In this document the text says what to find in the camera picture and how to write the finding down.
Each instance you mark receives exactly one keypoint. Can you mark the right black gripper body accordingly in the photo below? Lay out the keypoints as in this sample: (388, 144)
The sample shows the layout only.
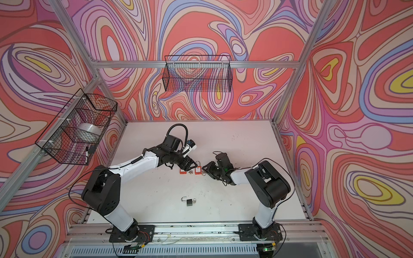
(215, 170)

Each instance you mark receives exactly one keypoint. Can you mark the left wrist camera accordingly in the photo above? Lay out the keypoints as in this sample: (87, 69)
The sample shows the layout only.
(190, 146)

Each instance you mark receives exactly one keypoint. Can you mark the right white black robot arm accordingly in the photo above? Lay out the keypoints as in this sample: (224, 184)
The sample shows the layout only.
(269, 186)

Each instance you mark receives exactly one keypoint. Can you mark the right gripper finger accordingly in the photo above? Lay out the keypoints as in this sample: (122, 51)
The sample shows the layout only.
(207, 172)
(208, 166)

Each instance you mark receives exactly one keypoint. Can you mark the left black wire basket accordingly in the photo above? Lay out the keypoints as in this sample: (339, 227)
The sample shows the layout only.
(63, 144)

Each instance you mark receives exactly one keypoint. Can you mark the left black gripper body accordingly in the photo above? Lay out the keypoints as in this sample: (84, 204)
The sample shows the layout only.
(178, 159)

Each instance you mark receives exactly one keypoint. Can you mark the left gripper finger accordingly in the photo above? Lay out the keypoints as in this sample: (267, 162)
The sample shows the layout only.
(191, 163)
(189, 168)

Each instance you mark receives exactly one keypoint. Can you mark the white tape roll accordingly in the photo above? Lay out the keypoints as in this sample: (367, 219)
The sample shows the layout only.
(88, 130)

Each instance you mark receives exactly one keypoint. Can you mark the black wire basket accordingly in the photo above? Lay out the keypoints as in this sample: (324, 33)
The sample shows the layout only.
(63, 144)
(197, 73)

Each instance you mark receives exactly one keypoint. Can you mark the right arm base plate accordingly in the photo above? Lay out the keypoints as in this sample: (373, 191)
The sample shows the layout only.
(253, 232)

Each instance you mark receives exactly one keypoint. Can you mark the small black padlock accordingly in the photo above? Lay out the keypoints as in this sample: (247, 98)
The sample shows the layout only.
(188, 201)

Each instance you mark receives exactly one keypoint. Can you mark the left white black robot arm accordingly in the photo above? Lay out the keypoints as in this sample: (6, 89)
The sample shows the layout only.
(102, 191)

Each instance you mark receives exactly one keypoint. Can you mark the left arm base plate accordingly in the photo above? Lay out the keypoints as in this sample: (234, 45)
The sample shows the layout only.
(141, 234)

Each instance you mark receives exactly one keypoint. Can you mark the back black wire basket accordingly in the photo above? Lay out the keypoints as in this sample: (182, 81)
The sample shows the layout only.
(197, 73)

